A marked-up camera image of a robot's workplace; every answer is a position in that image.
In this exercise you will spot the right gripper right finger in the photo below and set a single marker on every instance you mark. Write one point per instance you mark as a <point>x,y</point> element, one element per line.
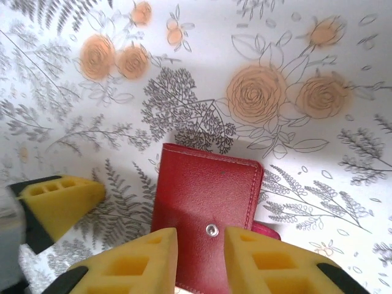
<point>275,266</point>

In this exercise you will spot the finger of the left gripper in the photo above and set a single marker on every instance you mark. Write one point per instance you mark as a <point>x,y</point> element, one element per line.
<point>70,208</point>

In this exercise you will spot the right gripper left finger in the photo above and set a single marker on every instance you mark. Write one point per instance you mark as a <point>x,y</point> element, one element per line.
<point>137,266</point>

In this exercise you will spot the red leather card holder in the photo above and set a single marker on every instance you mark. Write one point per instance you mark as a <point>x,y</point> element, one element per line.
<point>208,190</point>

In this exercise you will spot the floral patterned table cover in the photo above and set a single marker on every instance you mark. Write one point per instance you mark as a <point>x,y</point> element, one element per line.
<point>275,46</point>

